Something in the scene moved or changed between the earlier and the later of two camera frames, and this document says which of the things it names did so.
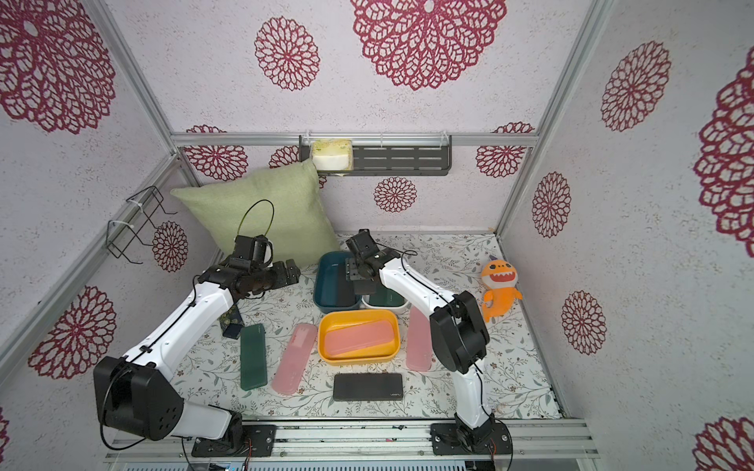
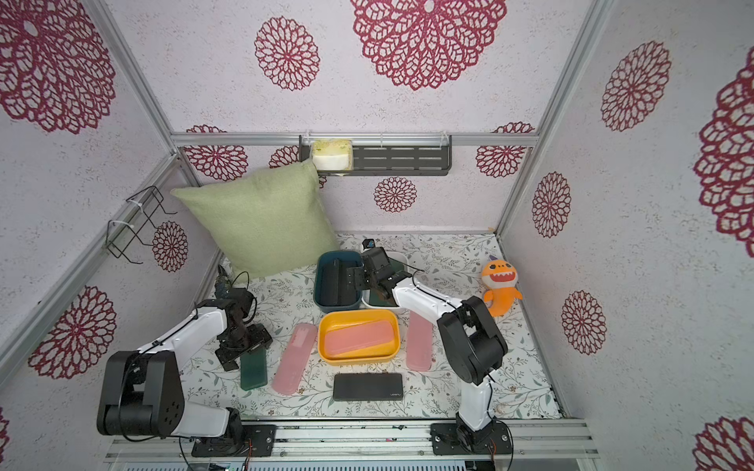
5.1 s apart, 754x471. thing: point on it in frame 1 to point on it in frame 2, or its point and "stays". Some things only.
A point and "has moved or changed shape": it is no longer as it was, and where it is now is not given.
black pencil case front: x=368 y=387 stays
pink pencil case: x=347 y=338 stays
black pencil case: x=346 y=293 has moved or changed shape
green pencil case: x=252 y=356 stays
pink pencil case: x=418 y=341 stays
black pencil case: x=364 y=287 has moved or changed shape
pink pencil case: x=296 y=350 stays
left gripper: x=282 y=278 to x=227 y=355
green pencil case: x=385 y=296 stays
